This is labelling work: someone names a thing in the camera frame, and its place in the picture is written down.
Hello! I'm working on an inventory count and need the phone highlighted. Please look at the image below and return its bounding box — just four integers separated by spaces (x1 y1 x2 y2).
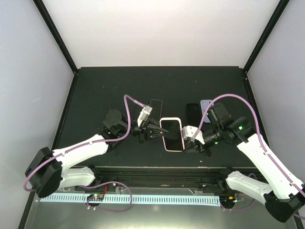
186 103 202 127
160 117 184 152

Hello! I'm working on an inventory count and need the silver black smartphone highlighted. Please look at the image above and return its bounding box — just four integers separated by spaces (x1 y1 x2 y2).
150 99 163 121

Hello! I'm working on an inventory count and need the lavender phone case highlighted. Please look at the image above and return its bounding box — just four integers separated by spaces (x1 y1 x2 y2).
200 99 214 124

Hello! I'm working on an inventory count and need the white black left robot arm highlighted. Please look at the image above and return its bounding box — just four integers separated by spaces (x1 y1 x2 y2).
24 107 168 198

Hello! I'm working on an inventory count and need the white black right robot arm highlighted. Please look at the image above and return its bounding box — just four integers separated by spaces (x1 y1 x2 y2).
182 103 305 223

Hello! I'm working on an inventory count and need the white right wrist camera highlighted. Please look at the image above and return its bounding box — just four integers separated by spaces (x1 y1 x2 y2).
182 125 205 145

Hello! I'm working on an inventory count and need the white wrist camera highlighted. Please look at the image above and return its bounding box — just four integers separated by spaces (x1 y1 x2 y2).
182 125 205 145
137 105 152 127

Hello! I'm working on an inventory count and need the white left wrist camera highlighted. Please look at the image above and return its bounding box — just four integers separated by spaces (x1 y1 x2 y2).
137 105 152 127

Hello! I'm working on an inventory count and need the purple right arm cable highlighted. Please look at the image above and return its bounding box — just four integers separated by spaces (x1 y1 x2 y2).
195 93 305 220

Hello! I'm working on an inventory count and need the light blue slotted cable duct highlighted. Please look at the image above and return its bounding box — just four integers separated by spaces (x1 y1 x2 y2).
40 193 221 207

